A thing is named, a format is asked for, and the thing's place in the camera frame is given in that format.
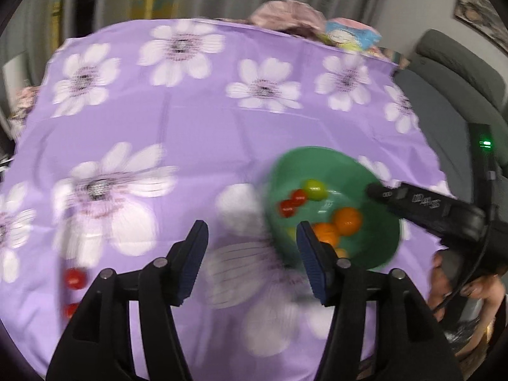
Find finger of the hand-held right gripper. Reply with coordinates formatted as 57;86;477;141
364;181;405;217

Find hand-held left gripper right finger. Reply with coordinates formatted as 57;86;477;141
296;221;464;381

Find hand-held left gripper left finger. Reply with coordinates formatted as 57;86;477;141
47;220;210;381

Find orange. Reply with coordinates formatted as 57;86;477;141
313;223;340;245
332;207;363;236

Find green bowl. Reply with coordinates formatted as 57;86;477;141
264;147;402;271

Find person's right hand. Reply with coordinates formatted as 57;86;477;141
431;251;507;323

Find grey sofa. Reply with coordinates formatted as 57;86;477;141
392;29;508;207

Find purple floral cloth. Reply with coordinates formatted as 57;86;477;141
0;18;457;374

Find colourful plastic packet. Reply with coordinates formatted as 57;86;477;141
324;17;382;53

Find pile of pink clothes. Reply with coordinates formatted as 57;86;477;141
249;0;328;34

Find pink floral garment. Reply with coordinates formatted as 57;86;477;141
8;86;42;136

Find black cable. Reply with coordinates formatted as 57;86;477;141
433;170;498;313

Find framed wall picture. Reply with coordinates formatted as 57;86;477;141
453;0;508;55

